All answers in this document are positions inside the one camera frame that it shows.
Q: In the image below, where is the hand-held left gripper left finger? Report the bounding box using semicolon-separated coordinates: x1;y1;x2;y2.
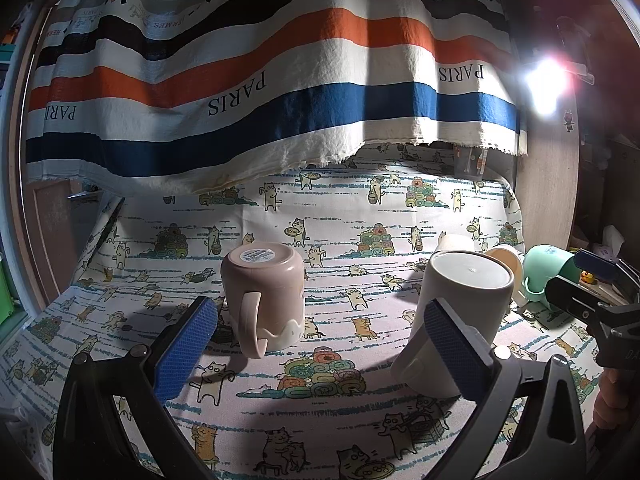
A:
52;295;221;480

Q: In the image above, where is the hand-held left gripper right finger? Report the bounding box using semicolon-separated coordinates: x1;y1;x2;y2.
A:
423;297;589;480

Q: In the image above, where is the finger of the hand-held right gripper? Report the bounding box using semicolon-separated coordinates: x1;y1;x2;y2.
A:
573;248;640;307
544;273;640;333

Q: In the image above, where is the mint green cup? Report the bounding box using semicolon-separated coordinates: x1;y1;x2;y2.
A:
521;243;577;305

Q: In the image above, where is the large white cup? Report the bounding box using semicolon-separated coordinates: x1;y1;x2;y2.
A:
390;250;515;399

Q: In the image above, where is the cream cup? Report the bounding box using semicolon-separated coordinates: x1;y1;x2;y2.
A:
484;245;527;308

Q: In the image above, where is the small white cup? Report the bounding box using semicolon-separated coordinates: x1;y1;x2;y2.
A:
437;233;477;254

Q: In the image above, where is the person's right hand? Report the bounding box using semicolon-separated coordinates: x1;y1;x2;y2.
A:
592;367;640;435

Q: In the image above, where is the tissue box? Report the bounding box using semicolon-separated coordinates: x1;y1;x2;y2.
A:
592;224;627;260

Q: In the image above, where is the wooden cabinet panel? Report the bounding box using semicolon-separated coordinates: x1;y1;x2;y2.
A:
509;7;583;257

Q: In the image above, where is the small box with red print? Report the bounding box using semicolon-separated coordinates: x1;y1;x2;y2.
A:
452;143;490;179

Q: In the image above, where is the green storage box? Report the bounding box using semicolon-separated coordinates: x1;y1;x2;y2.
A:
0;252;18;328

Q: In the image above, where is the bright lamp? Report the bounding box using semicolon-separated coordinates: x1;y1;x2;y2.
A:
520;15;597;117

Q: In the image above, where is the cat printed tablecloth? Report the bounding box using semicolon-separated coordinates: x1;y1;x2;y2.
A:
0;142;607;480

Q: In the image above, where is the striped cloth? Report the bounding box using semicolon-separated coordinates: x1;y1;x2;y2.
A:
25;0;532;197

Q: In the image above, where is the beige cup with handle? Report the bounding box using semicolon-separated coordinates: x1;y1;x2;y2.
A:
220;244;307;360

